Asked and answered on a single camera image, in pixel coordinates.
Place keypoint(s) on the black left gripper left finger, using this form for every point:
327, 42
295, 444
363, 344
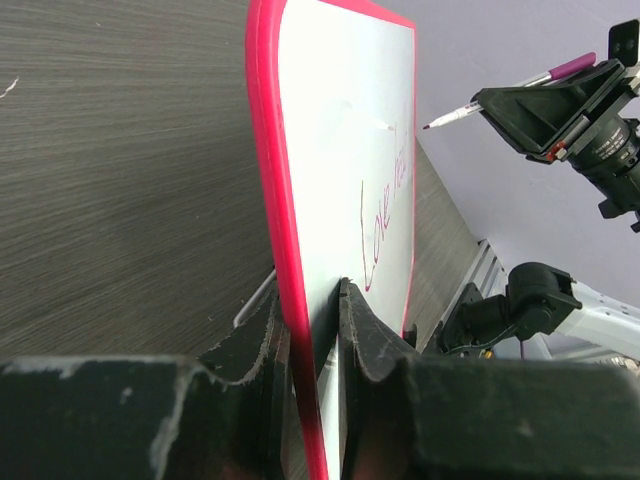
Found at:
223, 415

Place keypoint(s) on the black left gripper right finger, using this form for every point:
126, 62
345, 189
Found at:
412, 416

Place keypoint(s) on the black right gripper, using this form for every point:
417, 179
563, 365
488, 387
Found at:
575, 119

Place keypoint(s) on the white marker pen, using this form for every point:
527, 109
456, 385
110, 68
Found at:
474, 107

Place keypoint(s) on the magenta marker cap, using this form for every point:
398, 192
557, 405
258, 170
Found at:
573, 66

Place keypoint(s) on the pink framed whiteboard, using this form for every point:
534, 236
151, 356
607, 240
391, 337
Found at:
331, 88

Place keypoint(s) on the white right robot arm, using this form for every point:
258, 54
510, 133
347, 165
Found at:
568, 235

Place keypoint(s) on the black whiteboard stand clip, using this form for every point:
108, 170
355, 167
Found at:
410, 334

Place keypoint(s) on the metal wire whiteboard stand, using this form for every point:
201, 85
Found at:
254, 300

